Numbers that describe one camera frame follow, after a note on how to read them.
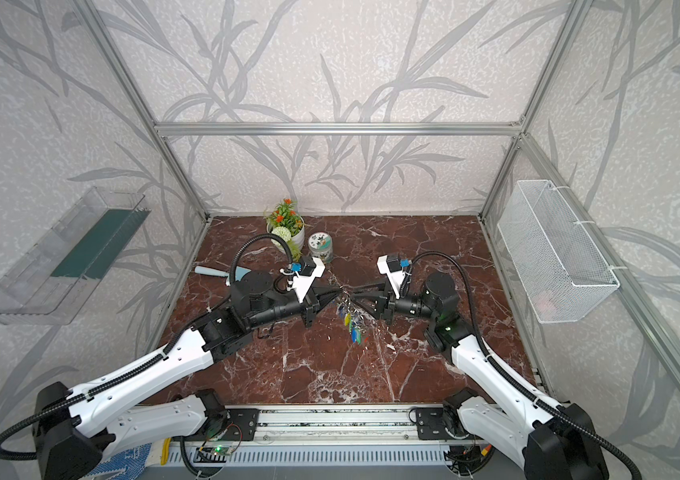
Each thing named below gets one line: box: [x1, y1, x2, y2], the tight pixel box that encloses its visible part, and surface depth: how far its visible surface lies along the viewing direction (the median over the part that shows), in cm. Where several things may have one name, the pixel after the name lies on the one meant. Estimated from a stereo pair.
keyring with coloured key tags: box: [337, 286, 366, 345], surface depth 67 cm
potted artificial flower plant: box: [264, 198, 305, 262], surface depth 101 cm
